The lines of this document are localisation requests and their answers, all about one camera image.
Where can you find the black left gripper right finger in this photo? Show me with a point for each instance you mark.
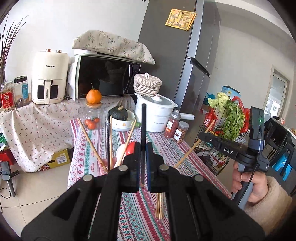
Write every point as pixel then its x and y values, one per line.
pixel 197 210

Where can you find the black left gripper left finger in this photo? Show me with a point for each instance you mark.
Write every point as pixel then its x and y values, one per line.
pixel 89 210

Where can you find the wooden chopstick long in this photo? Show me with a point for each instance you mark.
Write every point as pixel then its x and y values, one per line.
pixel 194 146

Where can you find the bamboo chopstick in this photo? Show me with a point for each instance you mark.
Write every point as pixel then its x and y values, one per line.
pixel 157 205
pixel 159 211
pixel 161 206

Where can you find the blue plastic stool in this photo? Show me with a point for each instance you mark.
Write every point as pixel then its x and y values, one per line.
pixel 280 163

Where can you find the green leafy vegetables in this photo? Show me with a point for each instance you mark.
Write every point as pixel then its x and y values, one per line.
pixel 229 115

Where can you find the wooden chopstick far left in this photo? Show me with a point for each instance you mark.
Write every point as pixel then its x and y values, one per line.
pixel 101 163

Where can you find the cream fleece right sleeve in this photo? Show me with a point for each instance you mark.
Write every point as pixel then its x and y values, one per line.
pixel 274 209

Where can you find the yellow cardboard box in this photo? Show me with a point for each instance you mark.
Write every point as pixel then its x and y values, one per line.
pixel 59 159

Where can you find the wooden chopstick leaning right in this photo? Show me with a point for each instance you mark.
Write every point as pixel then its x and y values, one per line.
pixel 126 145

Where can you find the white plastic spoon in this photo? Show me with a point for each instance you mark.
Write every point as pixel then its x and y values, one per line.
pixel 120 154

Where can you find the red plastic spoon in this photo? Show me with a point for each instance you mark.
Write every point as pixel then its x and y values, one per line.
pixel 130 148

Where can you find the jar of dried rings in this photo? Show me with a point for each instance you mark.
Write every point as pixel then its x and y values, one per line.
pixel 180 131

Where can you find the jar of red dried fruit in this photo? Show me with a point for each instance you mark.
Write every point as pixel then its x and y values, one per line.
pixel 172 124

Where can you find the white ceramic casserole dish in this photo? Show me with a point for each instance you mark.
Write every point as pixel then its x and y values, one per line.
pixel 124 126

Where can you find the glass jar with tomatoes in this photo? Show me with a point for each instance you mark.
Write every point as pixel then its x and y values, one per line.
pixel 92 116

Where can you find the white floral cloth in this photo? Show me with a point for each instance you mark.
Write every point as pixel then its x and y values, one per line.
pixel 36 132

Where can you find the dark green squash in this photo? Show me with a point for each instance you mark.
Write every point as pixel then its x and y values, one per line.
pixel 119 113

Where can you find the white electric cooking pot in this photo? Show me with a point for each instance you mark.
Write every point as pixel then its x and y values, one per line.
pixel 158 111

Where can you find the orange tangerine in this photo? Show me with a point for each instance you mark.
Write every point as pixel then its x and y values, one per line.
pixel 94 96

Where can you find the grey refrigerator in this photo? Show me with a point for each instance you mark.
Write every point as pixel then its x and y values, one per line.
pixel 184 60

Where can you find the woven lidded basket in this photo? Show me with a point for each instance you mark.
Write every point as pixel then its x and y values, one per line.
pixel 146 85

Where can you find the black microwave oven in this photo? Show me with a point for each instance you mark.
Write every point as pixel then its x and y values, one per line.
pixel 112 76

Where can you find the black lid blue label jar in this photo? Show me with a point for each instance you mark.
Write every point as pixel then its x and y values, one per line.
pixel 21 91

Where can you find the red label jar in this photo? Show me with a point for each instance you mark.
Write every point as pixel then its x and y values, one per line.
pixel 7 96

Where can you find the cream air fryer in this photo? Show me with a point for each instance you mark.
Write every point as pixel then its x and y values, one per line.
pixel 49 80

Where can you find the yellow patterned pot holder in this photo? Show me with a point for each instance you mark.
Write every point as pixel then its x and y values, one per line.
pixel 180 19

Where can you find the floral cushion cover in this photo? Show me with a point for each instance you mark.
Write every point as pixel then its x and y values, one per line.
pixel 112 44

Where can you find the dried twig branches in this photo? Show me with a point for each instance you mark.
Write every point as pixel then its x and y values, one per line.
pixel 8 36

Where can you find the black wire rack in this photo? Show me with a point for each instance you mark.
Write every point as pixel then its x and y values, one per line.
pixel 212 158

